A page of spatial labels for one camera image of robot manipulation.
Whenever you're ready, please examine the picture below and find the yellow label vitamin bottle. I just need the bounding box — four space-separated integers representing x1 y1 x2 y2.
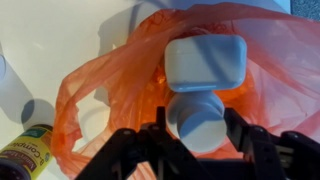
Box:
0 98 56 180

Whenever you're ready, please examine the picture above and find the white round cap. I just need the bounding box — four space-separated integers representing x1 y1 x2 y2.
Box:
165 91 228 154

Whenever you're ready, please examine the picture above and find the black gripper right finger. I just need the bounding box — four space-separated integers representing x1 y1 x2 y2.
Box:
223 107 320 180

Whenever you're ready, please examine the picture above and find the white rounded square case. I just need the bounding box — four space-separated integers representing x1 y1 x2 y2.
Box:
164 34 248 93

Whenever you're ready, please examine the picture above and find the orange plastic carrier bag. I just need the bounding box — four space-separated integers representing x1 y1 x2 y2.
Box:
51 2 320 180

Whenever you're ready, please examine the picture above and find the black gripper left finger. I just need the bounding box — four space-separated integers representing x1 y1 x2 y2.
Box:
74 106 201 180

